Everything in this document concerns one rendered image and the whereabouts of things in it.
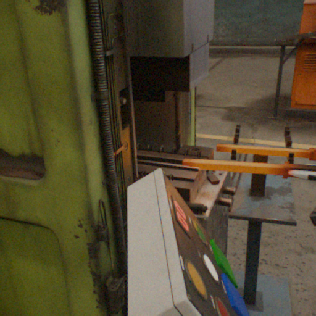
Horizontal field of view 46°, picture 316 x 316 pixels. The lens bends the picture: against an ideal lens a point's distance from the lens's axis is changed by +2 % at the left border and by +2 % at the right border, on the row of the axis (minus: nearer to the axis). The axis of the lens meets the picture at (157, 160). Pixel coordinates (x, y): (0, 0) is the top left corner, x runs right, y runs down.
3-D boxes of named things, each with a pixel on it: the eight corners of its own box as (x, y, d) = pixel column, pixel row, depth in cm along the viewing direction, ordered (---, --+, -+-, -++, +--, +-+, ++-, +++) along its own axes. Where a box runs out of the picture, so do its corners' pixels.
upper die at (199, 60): (208, 74, 113) (209, 42, 109) (190, 92, 96) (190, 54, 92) (87, 70, 127) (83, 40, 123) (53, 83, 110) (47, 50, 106)
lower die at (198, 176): (205, 178, 128) (206, 155, 125) (190, 207, 111) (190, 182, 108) (99, 163, 142) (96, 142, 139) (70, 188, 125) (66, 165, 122)
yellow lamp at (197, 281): (210, 281, 53) (211, 257, 51) (202, 307, 49) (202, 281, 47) (189, 276, 54) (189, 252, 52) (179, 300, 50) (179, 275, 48)
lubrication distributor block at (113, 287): (129, 305, 103) (125, 265, 97) (119, 324, 97) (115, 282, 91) (118, 302, 104) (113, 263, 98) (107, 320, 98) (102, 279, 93)
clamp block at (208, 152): (213, 163, 138) (214, 147, 136) (208, 173, 131) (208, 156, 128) (182, 159, 142) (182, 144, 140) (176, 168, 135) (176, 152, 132)
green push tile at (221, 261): (229, 261, 81) (212, 238, 78) (238, 287, 74) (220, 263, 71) (221, 265, 81) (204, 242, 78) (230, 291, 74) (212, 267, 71)
